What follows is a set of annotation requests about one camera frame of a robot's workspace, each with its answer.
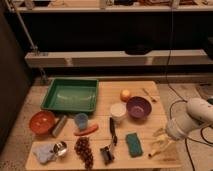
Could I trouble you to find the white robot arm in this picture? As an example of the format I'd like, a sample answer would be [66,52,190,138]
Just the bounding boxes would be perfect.
[148,98,213,157]

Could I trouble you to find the blue plastic cup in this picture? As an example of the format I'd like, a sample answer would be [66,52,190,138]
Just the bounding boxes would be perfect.
[74,113,88,130]

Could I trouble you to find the yellow red apple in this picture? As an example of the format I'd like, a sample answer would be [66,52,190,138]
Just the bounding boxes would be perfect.
[120,89,131,102]

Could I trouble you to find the purple bowl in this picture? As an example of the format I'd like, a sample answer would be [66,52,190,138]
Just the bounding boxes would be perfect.
[126,96,152,119]

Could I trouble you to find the black object on shelf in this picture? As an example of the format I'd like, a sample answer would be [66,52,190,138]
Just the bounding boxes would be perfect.
[125,44,152,55]

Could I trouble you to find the black handled brush tool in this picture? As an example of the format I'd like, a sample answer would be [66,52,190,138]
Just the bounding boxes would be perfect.
[100,118,118,165]

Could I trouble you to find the green plastic tray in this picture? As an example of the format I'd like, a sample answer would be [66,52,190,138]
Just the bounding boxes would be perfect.
[41,78,99,114]

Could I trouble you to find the orange carrot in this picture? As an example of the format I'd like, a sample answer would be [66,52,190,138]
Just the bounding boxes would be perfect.
[74,124,99,136]

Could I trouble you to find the bunch of dark grapes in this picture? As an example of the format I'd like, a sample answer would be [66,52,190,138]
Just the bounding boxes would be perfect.
[74,137,93,170]

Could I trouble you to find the orange bowl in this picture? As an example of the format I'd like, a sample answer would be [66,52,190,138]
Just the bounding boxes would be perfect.
[29,111,55,135]

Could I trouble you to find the metal measuring cup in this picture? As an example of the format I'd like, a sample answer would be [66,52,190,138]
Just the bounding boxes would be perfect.
[53,141,68,157]

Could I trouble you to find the white round container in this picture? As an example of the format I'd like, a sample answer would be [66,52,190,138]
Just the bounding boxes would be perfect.
[110,103,126,122]

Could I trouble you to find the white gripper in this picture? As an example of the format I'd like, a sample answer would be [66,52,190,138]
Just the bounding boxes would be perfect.
[152,116,193,154]

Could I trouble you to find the blue grey cloth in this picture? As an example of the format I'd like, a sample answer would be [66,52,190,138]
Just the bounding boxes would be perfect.
[33,143,56,164]

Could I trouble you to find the metal shelf rack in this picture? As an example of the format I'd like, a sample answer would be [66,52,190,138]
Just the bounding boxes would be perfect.
[4,0,213,82]

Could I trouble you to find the black cable on floor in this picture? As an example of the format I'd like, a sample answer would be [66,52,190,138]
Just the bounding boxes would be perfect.
[165,6,213,171]

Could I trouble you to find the green sponge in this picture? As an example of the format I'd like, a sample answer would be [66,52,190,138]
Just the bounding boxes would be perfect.
[125,133,143,157]

